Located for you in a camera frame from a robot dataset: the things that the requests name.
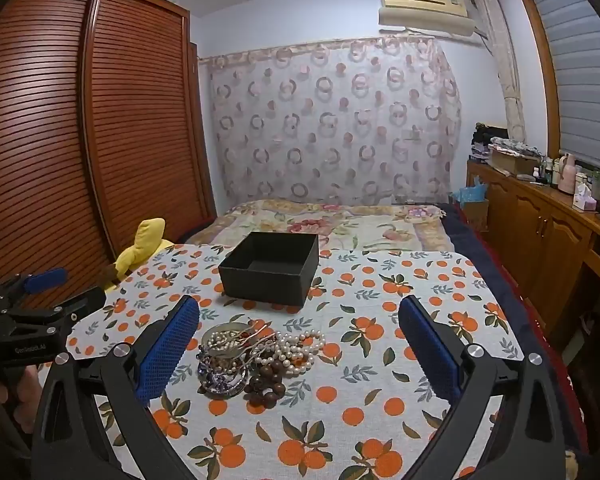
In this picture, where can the yellow plush toy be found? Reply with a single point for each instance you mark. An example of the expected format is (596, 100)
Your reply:
(145, 245)

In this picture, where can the folded patterned cloth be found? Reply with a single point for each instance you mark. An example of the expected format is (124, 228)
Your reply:
(515, 147)

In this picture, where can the white air conditioner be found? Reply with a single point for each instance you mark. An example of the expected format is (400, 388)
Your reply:
(425, 10)

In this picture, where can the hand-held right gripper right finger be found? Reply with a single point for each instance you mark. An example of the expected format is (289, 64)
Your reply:
(430, 350)

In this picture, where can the small brown cardboard box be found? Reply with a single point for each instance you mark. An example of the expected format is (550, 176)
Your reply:
(475, 215)

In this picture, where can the tied floral side curtain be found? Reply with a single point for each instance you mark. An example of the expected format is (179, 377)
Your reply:
(505, 75)

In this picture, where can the pile of dark clothes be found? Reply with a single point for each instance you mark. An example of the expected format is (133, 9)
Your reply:
(485, 137)

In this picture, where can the pink thermos jug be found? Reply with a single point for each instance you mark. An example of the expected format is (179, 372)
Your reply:
(568, 175)

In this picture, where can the wooden cabinet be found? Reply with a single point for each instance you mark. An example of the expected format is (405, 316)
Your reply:
(535, 230)

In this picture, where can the black storage box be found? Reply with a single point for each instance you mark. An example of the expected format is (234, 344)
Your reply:
(265, 280)

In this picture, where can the brown slatted wardrobe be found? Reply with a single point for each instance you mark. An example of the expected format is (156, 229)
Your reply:
(130, 135)

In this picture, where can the cardboard box with cloths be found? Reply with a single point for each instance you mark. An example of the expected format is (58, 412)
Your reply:
(512, 165)

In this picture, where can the grey window blind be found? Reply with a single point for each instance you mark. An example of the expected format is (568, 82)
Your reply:
(580, 70)

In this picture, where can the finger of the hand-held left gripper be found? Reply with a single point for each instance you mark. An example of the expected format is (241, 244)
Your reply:
(80, 302)
(45, 280)

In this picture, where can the dark blue bed sheet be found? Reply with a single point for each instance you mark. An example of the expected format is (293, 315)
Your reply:
(480, 255)

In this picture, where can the circle pattern curtain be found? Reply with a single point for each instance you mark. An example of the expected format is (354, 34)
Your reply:
(330, 125)

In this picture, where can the person's left hand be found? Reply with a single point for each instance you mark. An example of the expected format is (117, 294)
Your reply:
(30, 395)

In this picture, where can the floral bed blanket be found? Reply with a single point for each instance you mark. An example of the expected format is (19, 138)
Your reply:
(300, 220)

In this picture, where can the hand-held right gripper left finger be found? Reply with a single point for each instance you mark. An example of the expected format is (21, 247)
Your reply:
(167, 350)

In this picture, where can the white bottle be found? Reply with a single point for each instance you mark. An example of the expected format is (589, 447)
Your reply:
(556, 172)

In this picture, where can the metal hairpin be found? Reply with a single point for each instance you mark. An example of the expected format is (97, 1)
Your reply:
(252, 332)
(260, 346)

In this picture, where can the white pink tissue box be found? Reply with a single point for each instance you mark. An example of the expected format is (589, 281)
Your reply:
(584, 200)

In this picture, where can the orange print tablecloth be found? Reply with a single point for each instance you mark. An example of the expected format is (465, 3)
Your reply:
(360, 310)

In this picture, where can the silver bangle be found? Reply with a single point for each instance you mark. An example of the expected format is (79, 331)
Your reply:
(215, 329)

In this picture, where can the green bottle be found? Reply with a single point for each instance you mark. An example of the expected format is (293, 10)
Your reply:
(596, 180)

